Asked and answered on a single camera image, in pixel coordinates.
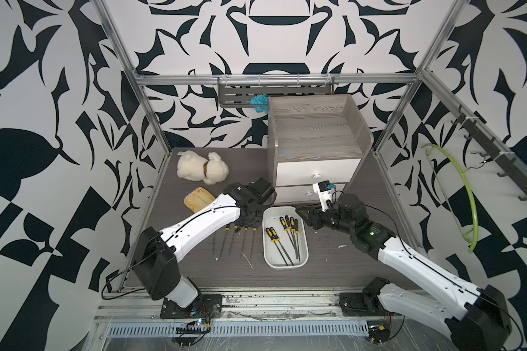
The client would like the grey wall shelf rack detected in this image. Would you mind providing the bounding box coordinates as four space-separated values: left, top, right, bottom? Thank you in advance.
217 76 335 108

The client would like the white storage tray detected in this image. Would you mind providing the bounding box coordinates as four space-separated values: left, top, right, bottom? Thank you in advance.
262 206 310 270

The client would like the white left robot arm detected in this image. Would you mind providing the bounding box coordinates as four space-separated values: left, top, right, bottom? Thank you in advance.
131 178 276 309

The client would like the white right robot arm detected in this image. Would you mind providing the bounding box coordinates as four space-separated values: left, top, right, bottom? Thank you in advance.
296 195 513 350

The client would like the grey wooden drawer cabinet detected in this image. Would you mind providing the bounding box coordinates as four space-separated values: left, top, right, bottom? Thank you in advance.
268 94 374 205

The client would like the yellow tissue pack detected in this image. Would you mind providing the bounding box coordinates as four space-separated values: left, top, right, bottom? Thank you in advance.
184 187 215 213

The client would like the controller board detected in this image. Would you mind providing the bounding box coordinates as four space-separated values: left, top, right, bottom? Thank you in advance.
174 319 211 336
367 325 391 345

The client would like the white plush dog toy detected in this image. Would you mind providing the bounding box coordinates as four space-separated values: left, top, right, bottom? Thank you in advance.
177 151 229 185

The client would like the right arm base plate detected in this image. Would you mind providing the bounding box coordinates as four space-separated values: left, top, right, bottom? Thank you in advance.
338 290 395 317

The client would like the grey hook rail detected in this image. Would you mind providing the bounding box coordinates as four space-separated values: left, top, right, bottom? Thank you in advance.
449 104 527 203

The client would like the teal cloth ball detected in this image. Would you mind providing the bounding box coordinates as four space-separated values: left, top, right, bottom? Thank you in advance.
250 94 269 114

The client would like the left controller board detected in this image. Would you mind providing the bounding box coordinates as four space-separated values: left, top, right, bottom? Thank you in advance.
174 319 211 336

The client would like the right controller board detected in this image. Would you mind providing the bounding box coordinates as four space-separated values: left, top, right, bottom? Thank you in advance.
367 325 391 345

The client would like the green hoop hanger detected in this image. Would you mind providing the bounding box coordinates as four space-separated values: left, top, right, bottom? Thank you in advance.
422 143 480 254

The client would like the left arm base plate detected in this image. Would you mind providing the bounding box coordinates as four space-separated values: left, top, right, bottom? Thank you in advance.
160 294 223 320

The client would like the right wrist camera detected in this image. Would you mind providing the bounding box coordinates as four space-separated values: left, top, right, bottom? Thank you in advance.
313 181 335 212

